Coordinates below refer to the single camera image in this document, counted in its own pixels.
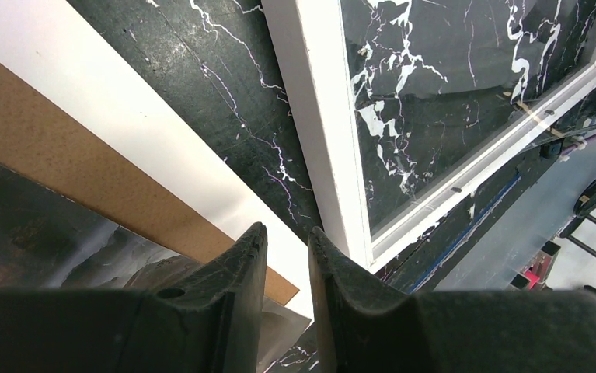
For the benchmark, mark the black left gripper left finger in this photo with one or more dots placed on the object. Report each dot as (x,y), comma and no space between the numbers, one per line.
(206,322)

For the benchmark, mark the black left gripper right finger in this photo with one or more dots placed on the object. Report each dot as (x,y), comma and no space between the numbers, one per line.
(365,325)

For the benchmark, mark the clear acrylic glass sheet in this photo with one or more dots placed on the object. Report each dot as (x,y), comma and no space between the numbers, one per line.
(431,80)

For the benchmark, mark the white picture frame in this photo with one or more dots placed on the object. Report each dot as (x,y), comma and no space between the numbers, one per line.
(308,39)

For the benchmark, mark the white mat board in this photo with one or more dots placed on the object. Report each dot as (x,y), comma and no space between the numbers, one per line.
(51,47)

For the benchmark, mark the brown backing board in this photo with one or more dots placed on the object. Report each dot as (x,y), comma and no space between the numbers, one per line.
(74,213)

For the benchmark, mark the aluminium front rail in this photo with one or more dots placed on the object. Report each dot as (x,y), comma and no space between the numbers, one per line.
(533,219)

